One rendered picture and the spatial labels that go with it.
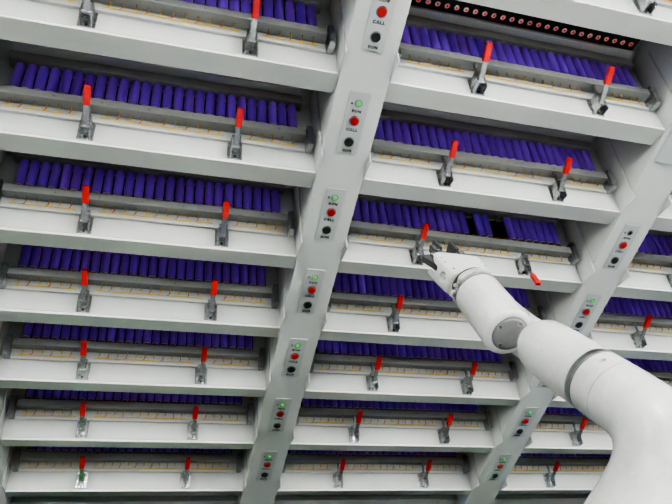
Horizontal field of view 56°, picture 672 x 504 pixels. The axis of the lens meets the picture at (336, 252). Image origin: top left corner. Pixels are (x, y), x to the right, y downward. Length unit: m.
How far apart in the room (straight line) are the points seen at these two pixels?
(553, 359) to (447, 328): 0.71
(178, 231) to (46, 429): 0.66
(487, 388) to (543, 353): 0.88
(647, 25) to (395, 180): 0.54
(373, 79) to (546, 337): 0.55
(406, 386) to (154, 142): 0.90
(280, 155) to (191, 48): 0.27
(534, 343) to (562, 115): 0.55
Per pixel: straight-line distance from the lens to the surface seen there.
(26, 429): 1.76
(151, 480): 1.89
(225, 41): 1.17
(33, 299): 1.48
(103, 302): 1.46
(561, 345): 0.93
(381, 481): 2.01
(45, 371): 1.60
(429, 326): 1.59
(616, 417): 0.84
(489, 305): 1.07
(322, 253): 1.35
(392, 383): 1.70
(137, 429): 1.73
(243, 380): 1.60
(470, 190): 1.36
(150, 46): 1.15
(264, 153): 1.25
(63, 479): 1.90
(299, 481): 1.94
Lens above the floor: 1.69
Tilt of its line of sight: 32 degrees down
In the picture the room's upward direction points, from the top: 15 degrees clockwise
